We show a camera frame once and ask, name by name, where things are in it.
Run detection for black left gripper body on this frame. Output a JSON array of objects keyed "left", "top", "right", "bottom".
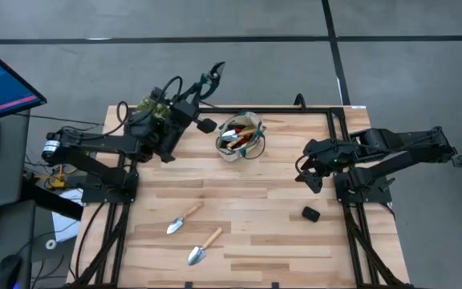
[{"left": 165, "top": 99, "right": 201, "bottom": 138}]

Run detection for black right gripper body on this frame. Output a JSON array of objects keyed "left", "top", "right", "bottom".
[{"left": 303, "top": 138, "right": 347, "bottom": 173}]

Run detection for black pruning shears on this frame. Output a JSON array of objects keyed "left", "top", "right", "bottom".
[{"left": 180, "top": 61, "right": 227, "bottom": 106}]

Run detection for narrow trowel wooden handle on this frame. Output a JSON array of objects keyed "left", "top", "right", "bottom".
[{"left": 165, "top": 200, "right": 205, "bottom": 236}]

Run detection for green potted plant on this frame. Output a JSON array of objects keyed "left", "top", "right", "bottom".
[{"left": 136, "top": 94, "right": 176, "bottom": 121}]

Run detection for small black box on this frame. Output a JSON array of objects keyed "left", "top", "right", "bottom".
[{"left": 301, "top": 206, "right": 322, "bottom": 223}]

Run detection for black diagonal bar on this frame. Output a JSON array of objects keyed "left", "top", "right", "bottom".
[{"left": 20, "top": 188, "right": 84, "bottom": 222}]

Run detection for white paper sheet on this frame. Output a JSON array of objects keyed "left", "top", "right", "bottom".
[{"left": 51, "top": 188, "right": 84, "bottom": 242}]

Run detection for grey desk cabinet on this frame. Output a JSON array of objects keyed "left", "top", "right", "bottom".
[{"left": 0, "top": 110, "right": 32, "bottom": 212}]

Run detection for black computer mouse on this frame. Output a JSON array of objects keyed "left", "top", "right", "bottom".
[{"left": 0, "top": 254, "right": 24, "bottom": 289}]

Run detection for beige gardening bag green handles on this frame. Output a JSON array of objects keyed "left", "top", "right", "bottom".
[{"left": 214, "top": 111, "right": 267, "bottom": 163}]

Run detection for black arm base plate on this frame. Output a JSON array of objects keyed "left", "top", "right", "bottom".
[
  {"left": 81, "top": 172, "right": 139, "bottom": 204},
  {"left": 333, "top": 171, "right": 393, "bottom": 204}
]

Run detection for thin black monitor cable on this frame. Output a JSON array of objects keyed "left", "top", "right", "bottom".
[{"left": 14, "top": 112, "right": 104, "bottom": 127}]

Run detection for wide trowel wooden handle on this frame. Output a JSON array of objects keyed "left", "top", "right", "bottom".
[{"left": 187, "top": 226, "right": 225, "bottom": 267}]

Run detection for thick black hose cable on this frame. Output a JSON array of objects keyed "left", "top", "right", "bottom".
[{"left": 73, "top": 201, "right": 107, "bottom": 282}]

